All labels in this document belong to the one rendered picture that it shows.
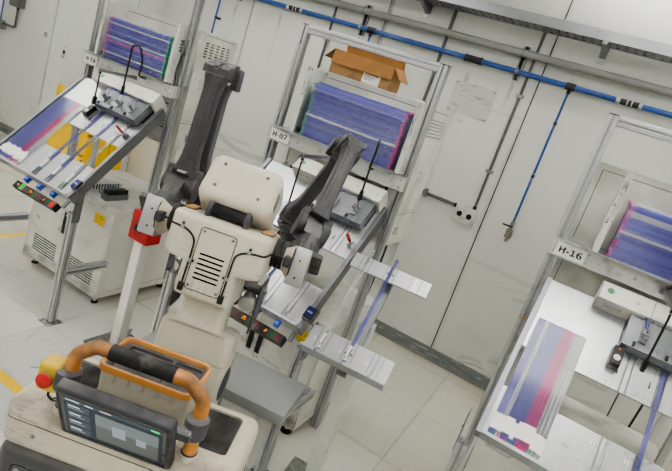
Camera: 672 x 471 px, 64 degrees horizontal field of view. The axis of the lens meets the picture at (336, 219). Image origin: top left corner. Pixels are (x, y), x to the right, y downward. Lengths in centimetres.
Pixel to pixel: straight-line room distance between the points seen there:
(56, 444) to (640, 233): 197
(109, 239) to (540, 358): 236
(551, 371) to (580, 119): 204
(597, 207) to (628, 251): 27
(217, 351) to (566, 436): 122
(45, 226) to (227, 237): 242
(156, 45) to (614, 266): 254
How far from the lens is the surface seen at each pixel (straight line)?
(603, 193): 247
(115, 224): 331
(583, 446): 213
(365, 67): 291
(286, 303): 228
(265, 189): 147
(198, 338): 161
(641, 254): 230
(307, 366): 262
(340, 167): 172
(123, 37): 348
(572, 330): 228
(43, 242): 379
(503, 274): 389
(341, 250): 238
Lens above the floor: 167
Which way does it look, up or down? 13 degrees down
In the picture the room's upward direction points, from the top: 19 degrees clockwise
